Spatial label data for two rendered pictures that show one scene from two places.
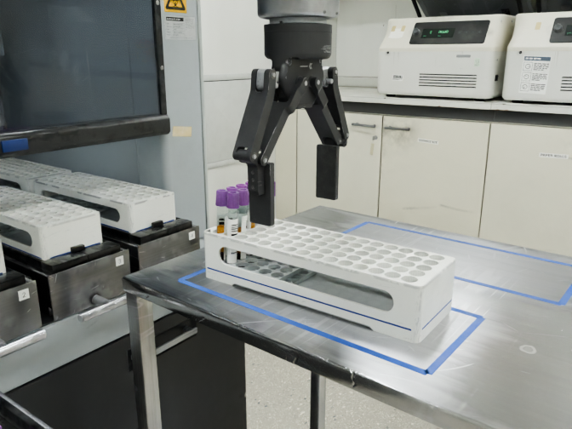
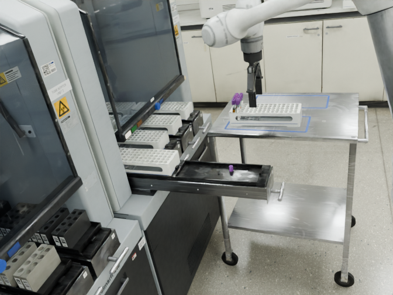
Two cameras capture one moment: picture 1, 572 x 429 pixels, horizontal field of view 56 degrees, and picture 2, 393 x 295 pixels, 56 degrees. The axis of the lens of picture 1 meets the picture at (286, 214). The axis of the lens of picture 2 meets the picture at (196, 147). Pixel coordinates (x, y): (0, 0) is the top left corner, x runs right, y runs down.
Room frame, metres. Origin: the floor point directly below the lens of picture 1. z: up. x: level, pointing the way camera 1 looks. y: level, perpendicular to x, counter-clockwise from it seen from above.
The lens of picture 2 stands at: (-0.71, 0.58, 1.54)
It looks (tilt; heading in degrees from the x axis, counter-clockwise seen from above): 29 degrees down; 347
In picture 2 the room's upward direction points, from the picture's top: 10 degrees counter-clockwise
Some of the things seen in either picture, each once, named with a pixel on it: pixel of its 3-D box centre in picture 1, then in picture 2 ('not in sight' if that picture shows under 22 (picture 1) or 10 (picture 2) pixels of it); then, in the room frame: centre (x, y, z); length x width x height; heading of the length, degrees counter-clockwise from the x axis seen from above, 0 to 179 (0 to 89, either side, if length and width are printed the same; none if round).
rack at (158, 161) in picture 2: not in sight; (140, 161); (0.54, 0.53, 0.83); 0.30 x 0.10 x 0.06; 53
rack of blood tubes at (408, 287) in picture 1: (320, 267); (265, 115); (0.61, -0.04, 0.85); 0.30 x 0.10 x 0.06; 54
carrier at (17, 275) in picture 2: not in sight; (34, 267); (0.12, 0.89, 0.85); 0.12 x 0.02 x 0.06; 143
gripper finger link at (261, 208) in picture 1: (261, 193); (252, 99); (0.58, 0.03, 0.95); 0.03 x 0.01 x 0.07; 54
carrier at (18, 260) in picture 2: not in sight; (21, 264); (0.15, 0.92, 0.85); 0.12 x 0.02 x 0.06; 143
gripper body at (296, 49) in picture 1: (297, 65); (252, 61); (0.63, -0.01, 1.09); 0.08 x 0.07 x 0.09; 144
